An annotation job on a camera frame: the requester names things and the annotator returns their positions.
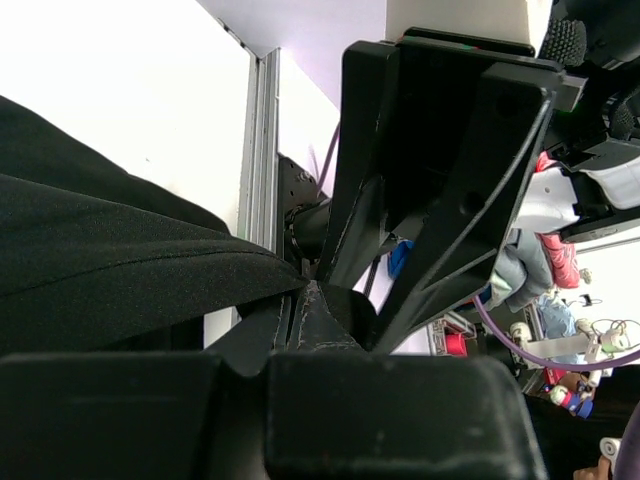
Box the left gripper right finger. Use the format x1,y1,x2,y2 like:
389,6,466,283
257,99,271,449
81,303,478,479
264,279,549,480

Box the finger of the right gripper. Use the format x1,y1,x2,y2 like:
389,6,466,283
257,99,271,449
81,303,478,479
317,41,399,288

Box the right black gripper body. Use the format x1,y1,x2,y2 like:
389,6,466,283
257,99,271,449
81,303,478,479
387,30,566,240

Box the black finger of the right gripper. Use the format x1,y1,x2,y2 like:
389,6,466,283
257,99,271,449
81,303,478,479
372,63,556,353

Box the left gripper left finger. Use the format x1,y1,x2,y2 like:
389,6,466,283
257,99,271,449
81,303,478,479
1,298,288,479

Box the black zip jacket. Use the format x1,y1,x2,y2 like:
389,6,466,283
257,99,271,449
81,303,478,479
1,99,308,359

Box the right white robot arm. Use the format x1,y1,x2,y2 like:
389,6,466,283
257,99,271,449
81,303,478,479
316,1,639,353

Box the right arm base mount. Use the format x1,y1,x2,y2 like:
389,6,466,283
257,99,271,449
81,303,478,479
277,154,331,263

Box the aluminium table edge rail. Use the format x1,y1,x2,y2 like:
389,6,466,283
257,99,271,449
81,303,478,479
220,22,280,252

